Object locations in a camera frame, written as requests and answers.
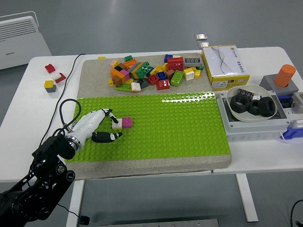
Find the white yellow cardboard box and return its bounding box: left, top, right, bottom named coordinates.
left=201, top=44, right=250, bottom=92

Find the lime green toy brick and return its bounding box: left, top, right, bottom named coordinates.
left=170, top=70, right=185, bottom=87

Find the blue plastic block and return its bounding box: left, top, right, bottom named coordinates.
left=283, top=125, right=303, bottom=140

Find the black floor cable with plug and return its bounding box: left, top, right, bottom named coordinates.
left=58, top=204, right=90, bottom=225

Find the small black nut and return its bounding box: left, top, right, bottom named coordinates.
left=248, top=100, right=261, bottom=116

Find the grey three-stud toy brick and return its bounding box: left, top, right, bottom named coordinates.
left=184, top=57, right=202, bottom=67

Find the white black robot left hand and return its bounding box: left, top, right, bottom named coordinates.
left=65, top=108, right=124, bottom=144

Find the grey block base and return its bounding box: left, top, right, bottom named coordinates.
left=259, top=75, right=299, bottom=96

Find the glossy red toy brick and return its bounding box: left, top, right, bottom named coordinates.
left=156, top=79, right=170, bottom=91

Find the blue flat plate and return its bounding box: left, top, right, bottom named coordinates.
left=277, top=93, right=297, bottom=101

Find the white cable tie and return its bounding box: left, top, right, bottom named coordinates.
left=278, top=132, right=291, bottom=145

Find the small red toy brick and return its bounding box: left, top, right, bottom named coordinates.
left=147, top=74, right=159, bottom=86

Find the orange cylinder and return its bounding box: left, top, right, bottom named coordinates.
left=274, top=63, right=296, bottom=88

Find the grey-brown mat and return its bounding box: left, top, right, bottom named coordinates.
left=71, top=52, right=232, bottom=181

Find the dark brown packet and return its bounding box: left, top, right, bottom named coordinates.
left=236, top=88, right=255, bottom=99

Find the flat green long brick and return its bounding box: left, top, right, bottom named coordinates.
left=115, top=82, right=133, bottom=92

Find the grey white clamp piece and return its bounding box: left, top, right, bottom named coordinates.
left=290, top=92, right=303, bottom=112

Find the large black nut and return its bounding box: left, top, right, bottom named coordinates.
left=257, top=96, right=277, bottom=117
left=230, top=95, right=251, bottom=115

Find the red sloped toy brick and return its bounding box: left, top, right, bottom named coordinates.
left=54, top=72, right=67, bottom=84

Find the striped green orange brick stack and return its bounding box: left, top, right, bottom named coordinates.
left=128, top=61, right=153, bottom=80

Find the white panel heater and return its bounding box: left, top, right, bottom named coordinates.
left=0, top=11, right=52, bottom=70

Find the white bowl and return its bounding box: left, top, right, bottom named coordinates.
left=225, top=84, right=278, bottom=123

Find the white orange toy brick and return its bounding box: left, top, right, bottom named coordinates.
left=130, top=81, right=142, bottom=93

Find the thin black power cord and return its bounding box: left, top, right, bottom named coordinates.
left=39, top=53, right=86, bottom=147

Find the white table leg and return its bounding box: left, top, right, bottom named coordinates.
left=235, top=174, right=259, bottom=223
left=65, top=180, right=85, bottom=227

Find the white yellow toy brick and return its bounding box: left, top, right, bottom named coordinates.
left=183, top=68, right=195, bottom=81

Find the large red toy brick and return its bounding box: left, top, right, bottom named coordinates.
left=167, top=57, right=185, bottom=71

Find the grey plastic junction box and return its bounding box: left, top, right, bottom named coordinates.
left=216, top=91, right=291, bottom=142

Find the green studded baseplate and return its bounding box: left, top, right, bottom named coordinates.
left=64, top=91, right=232, bottom=163

